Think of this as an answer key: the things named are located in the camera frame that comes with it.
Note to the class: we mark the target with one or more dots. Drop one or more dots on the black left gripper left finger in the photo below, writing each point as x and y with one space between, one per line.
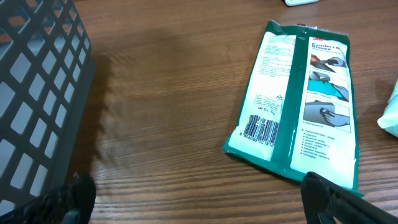
69 203

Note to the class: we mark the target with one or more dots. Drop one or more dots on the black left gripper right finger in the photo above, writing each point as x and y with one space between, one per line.
327 203

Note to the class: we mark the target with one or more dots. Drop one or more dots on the green 3M package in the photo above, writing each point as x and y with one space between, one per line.
297 115

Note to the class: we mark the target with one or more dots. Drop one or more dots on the mint wet wipes pack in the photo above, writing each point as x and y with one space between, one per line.
389 120

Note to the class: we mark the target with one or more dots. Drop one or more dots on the white barcode scanner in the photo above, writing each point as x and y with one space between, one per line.
291 3

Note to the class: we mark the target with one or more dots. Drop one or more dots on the grey plastic basket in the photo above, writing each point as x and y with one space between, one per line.
46 74

